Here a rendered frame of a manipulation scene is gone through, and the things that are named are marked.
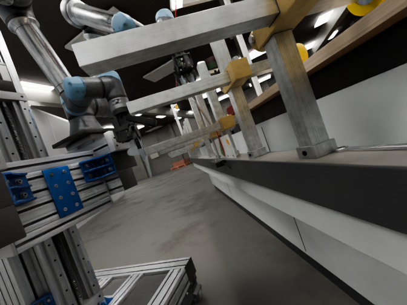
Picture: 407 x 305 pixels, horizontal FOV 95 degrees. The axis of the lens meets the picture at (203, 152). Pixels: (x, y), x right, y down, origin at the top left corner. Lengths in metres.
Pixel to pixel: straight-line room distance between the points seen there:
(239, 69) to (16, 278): 1.01
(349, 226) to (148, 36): 0.44
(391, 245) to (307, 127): 0.20
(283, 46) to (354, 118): 0.29
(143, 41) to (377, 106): 0.48
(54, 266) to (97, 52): 0.82
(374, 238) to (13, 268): 1.03
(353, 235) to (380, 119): 0.26
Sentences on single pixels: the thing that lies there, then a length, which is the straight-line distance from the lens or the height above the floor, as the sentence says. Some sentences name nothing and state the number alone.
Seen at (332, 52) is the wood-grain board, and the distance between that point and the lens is 0.52.
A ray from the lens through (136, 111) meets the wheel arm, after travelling 0.52.
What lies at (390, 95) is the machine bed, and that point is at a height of 0.75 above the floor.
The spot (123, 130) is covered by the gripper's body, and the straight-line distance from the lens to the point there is 0.77.
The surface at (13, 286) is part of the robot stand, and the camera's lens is 1.05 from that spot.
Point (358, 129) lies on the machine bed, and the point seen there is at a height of 0.69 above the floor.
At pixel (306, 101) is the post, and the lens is 0.37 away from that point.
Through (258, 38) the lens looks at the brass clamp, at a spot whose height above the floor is 0.94.
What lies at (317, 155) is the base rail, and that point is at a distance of 0.36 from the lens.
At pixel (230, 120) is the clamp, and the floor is 0.85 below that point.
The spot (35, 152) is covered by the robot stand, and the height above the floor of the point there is 1.00.
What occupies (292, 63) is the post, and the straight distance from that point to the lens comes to 0.38.
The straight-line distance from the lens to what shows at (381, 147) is 0.33.
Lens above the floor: 0.78
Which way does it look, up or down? 1 degrees down
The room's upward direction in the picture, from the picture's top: 20 degrees counter-clockwise
